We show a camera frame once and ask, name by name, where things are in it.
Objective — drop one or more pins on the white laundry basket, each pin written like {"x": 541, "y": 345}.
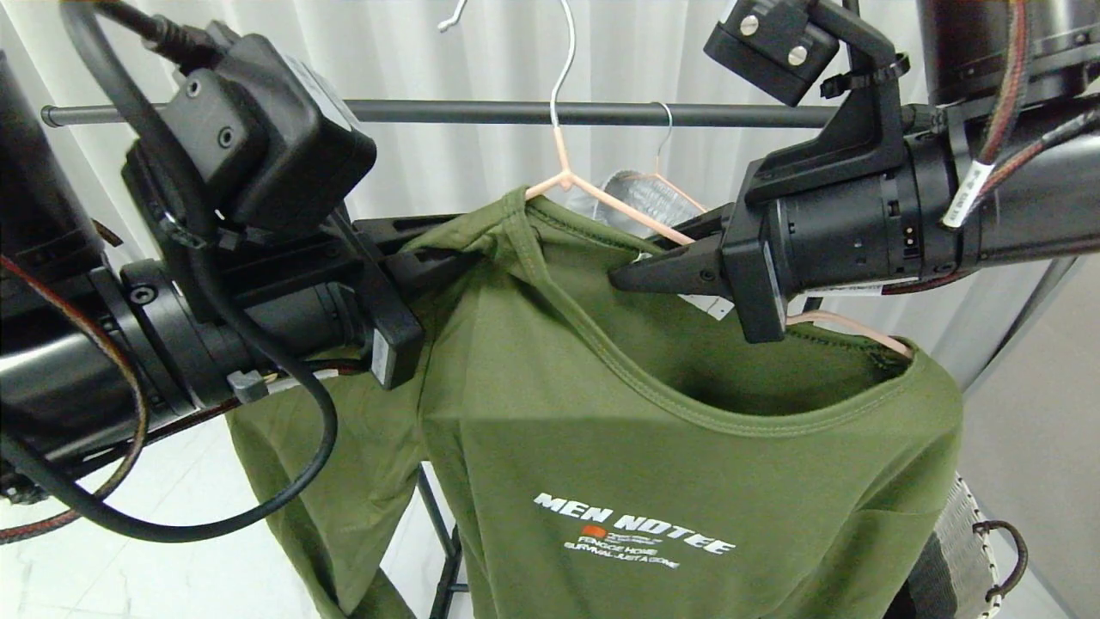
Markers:
{"x": 962, "y": 550}

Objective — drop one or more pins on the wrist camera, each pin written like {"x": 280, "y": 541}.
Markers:
{"x": 284, "y": 146}
{"x": 773, "y": 43}

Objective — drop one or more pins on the white curtain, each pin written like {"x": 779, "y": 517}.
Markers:
{"x": 481, "y": 60}

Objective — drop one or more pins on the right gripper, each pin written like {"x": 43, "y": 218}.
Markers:
{"x": 842, "y": 232}

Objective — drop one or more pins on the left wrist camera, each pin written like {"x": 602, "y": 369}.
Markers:
{"x": 284, "y": 146}

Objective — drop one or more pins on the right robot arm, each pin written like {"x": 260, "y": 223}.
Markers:
{"x": 1031, "y": 206}

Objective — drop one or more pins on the pale grey shorts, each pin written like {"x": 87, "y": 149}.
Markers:
{"x": 653, "y": 202}

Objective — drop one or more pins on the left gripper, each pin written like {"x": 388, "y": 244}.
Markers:
{"x": 284, "y": 327}

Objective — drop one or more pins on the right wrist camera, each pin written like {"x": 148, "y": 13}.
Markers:
{"x": 773, "y": 43}

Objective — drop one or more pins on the pink clothes hanger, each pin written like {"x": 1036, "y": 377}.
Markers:
{"x": 562, "y": 155}
{"x": 687, "y": 198}

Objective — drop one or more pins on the green garment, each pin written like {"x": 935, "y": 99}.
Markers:
{"x": 644, "y": 413}

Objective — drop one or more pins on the black clothes rack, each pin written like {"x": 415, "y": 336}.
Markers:
{"x": 473, "y": 113}

